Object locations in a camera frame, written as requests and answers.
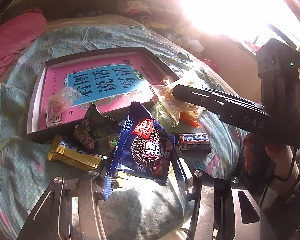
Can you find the Snickers chocolate bar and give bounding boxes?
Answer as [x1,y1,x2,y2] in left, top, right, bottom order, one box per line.
[178,133,211,153]

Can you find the dark green bean snack packet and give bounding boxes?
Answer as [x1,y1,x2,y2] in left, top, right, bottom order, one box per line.
[72,103,122,154]

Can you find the blue Oreo cookie packet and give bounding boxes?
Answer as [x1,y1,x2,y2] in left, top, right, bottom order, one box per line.
[109,102,175,186]

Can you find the yellow wafer snack packet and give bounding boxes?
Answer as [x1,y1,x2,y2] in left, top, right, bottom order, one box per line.
[47,135,107,171]

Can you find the clear bag orange snacks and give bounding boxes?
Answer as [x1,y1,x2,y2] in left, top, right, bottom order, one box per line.
[149,73,205,128]

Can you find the clear round pastry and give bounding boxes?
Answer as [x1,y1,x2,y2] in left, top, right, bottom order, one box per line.
[45,87,83,118]

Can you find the right hand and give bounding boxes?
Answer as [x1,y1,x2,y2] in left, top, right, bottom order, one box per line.
[243,133,300,198]

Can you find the red plastic bag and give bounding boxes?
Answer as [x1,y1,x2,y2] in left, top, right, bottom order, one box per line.
[202,59,219,74]

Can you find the teal cartoon print blanket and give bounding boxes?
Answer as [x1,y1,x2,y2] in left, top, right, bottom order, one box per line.
[0,19,229,239]

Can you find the pink and blue book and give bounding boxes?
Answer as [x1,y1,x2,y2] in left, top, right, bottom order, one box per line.
[38,52,167,130]

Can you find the black shallow cardboard box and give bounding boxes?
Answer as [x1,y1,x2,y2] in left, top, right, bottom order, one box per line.
[27,47,179,143]

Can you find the pile of folded clothes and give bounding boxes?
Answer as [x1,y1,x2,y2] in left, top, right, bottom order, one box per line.
[117,0,204,55]

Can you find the pink quilt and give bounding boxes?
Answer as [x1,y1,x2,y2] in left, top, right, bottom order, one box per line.
[0,8,47,77]

